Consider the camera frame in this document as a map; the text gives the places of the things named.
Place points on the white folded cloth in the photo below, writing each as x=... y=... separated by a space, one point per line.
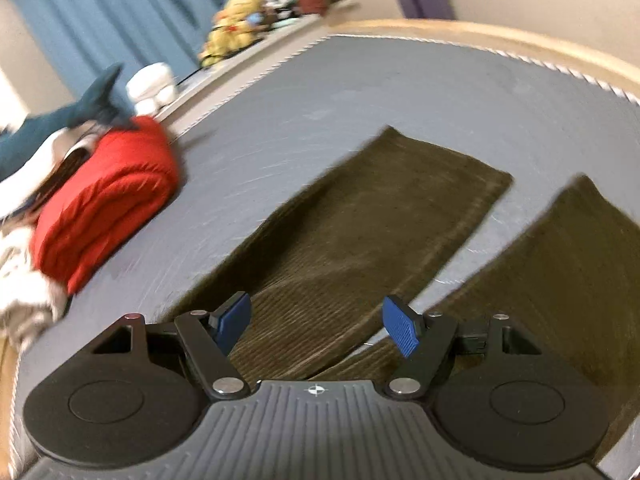
x=45 y=160

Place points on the wooden bed frame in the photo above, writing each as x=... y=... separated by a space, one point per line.
x=500 y=32

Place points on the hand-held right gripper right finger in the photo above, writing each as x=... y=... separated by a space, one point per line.
x=402 y=325

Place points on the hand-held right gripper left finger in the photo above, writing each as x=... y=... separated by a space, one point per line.
x=232 y=317

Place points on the cream fluffy folded blanket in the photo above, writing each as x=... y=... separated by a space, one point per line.
x=22 y=285

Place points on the blue shark plush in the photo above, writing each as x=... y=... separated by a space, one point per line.
x=60 y=120

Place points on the panda plush toy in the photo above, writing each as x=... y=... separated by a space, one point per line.
x=280 y=0

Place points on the white window sill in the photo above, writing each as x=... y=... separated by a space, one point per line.
x=240 y=65

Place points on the blue curtain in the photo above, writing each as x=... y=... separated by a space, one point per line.
x=115 y=15

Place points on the yellow plush toy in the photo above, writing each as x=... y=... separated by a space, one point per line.
x=235 y=25

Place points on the white plush toy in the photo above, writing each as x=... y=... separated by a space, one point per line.
x=150 y=85

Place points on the red folded blanket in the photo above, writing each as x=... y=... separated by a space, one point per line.
x=105 y=200

